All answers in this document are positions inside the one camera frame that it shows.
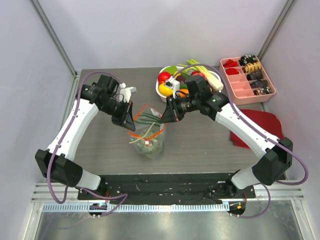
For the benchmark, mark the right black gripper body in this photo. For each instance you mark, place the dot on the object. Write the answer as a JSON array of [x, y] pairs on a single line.
[[175, 109]]

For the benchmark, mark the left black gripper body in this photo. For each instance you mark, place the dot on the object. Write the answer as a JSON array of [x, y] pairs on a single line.
[[121, 111]]

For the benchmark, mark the green onion toy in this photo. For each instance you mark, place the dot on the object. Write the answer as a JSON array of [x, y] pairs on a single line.
[[148, 119]]

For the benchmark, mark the clear zip top bag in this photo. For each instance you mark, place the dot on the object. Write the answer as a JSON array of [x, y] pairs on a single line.
[[148, 109]]

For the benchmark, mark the green melon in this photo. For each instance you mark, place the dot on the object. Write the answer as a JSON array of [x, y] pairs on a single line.
[[147, 140]]

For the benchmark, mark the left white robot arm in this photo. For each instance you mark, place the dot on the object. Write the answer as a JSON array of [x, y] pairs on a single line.
[[108, 96]]

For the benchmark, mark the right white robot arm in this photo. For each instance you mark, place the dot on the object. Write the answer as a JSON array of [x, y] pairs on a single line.
[[272, 152]]

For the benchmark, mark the orange carrot toy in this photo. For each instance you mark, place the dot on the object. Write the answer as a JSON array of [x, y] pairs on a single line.
[[183, 92]]

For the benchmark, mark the yellow lemon toy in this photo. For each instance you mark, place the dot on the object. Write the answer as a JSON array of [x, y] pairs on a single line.
[[164, 90]]

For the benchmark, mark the red apple toy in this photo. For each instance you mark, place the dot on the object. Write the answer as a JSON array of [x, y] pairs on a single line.
[[163, 76]]

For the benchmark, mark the green lime toy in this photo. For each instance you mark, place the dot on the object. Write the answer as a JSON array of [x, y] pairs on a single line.
[[171, 69]]

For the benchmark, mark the white corn toy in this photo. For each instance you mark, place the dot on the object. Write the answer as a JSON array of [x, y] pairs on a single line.
[[212, 78]]

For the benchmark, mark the white plastic basket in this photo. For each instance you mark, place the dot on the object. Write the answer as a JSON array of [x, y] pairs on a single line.
[[163, 98]]

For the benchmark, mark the pink divided organizer tray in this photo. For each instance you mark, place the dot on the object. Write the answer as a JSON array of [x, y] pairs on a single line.
[[239, 86]]

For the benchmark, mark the red folded cloth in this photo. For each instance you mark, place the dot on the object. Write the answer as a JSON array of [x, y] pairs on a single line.
[[265, 120]]

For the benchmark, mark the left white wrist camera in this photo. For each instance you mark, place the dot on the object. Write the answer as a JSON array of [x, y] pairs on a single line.
[[126, 92]]

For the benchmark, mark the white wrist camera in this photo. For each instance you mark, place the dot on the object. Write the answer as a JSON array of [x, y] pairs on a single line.
[[172, 84], [126, 92]]

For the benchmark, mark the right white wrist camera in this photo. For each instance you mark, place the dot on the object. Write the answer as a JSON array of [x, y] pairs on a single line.
[[172, 84]]

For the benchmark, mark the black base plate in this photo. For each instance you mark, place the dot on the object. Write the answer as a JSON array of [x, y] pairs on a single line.
[[175, 189]]

